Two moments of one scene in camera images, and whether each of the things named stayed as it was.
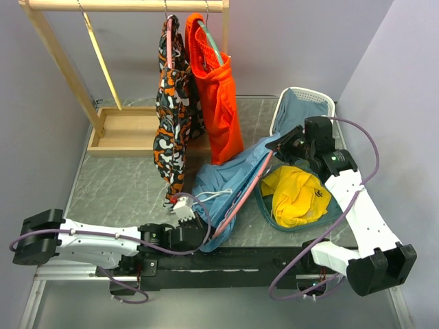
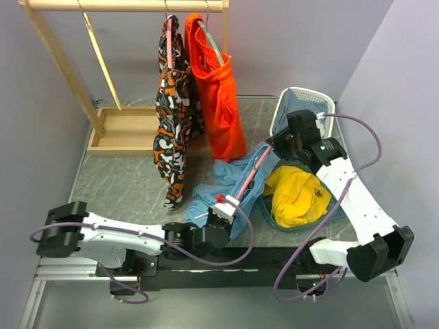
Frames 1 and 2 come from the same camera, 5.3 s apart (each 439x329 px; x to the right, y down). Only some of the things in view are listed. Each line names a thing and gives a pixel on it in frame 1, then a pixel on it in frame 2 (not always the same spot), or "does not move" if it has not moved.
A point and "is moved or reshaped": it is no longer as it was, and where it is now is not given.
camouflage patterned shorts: (179, 117) does not move
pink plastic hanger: (263, 171) -> (254, 171)
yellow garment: (299, 197) does not move
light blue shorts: (222, 186) is moved or reshaped
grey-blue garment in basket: (293, 109) does not move
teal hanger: (210, 36) does not move
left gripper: (198, 221) -> (212, 214)
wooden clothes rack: (125, 131) does not move
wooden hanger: (93, 35) does not move
